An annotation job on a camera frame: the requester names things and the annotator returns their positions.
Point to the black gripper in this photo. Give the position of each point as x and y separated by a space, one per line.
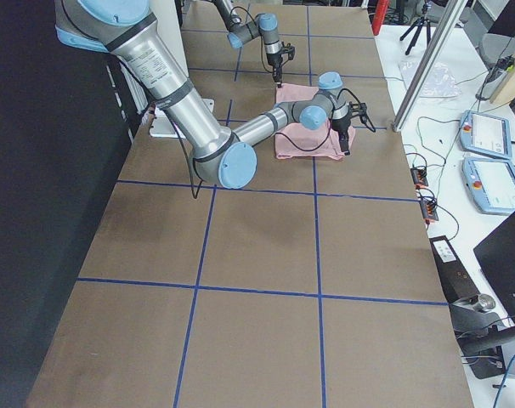
340 127
274 62

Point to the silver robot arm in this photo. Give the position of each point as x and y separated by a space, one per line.
242 28
220 155

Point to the far orange connector box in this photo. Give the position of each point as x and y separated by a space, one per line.
419 177

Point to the orange connector box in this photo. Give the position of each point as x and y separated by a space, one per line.
419 177
429 212

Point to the near orange connector box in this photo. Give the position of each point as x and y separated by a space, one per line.
429 212

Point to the clear plastic bag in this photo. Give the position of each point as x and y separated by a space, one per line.
440 82

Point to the red object at back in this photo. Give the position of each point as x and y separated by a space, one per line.
379 16

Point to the far blue teach pendant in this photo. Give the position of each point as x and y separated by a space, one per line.
486 135

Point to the blue teach pendant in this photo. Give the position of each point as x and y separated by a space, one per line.
491 184
486 135

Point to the near blue teach pendant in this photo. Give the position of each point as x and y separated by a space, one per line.
491 184

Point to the black box with label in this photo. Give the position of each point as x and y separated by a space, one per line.
454 278

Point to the black monitor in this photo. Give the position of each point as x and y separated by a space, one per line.
496 258

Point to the grey clamp with knob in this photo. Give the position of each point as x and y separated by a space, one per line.
471 316

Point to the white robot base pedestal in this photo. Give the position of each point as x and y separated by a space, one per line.
187 112

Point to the black camera tripod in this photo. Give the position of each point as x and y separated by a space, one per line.
421 23

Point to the aluminium frame post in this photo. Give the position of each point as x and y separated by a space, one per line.
440 37

